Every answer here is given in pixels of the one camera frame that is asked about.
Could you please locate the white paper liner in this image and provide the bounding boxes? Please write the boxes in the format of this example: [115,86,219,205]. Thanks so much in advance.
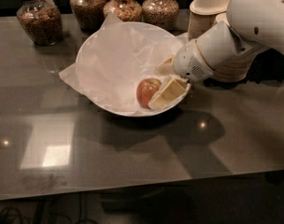
[58,12,191,114]

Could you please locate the stack paper bowls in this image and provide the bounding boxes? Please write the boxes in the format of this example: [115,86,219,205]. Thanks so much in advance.
[188,0,230,39]
[210,11,267,84]

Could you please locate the rear stack paper bowls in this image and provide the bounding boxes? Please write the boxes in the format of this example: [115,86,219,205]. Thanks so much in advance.
[188,0,230,39]

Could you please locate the white bowl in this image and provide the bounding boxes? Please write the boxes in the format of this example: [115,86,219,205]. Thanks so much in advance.
[75,21,192,118]

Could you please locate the left glass cereal jar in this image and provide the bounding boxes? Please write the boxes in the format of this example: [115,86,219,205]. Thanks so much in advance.
[17,0,63,46]

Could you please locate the red apple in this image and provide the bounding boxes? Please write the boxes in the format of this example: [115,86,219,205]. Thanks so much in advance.
[136,78,162,108]

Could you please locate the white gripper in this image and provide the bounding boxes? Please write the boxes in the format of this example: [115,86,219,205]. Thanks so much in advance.
[149,21,247,110]

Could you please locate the front stack paper bowls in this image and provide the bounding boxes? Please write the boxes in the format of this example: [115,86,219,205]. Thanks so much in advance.
[210,11,267,84]

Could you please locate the glass cereal jar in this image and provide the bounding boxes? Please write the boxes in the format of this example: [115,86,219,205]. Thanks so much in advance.
[103,0,142,21]
[142,0,179,31]
[69,0,107,32]
[17,0,63,46]

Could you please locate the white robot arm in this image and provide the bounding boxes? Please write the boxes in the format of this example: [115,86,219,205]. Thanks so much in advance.
[149,0,284,110]

